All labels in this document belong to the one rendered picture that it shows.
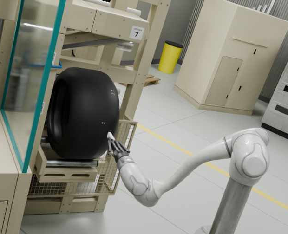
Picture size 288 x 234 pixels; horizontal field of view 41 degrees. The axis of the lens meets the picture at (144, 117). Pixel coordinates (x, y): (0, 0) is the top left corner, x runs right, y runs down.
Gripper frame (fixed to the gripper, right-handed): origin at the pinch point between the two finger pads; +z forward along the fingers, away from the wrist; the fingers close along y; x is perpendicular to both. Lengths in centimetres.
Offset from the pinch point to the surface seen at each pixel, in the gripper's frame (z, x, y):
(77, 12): 62, -45, 15
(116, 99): 21.8, -12.4, -7.7
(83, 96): 20.6, -12.0, 13.1
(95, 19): 62, -43, 2
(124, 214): 65, 131, -84
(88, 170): 16.7, 37.4, -3.4
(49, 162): 18.3, 33.0, 21.9
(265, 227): 33, 127, -241
